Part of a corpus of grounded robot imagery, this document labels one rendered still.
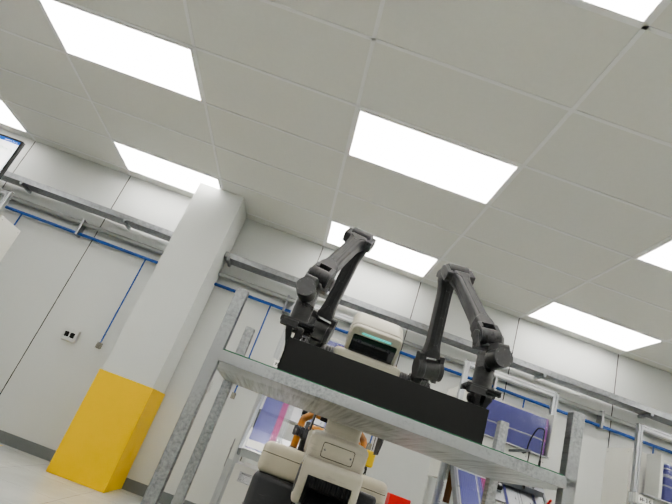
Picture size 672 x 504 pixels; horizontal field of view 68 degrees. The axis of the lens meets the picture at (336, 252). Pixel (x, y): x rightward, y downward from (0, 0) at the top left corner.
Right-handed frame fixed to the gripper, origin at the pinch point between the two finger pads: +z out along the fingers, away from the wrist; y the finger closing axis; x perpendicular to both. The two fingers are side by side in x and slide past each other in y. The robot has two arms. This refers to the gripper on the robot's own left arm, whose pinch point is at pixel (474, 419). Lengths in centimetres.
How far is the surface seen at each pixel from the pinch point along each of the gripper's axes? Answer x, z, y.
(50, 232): 383, -111, -365
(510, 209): 185, -199, 59
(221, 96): 172, -201, -181
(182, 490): 18, 43, -71
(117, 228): 383, -141, -302
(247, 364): -24, 10, -63
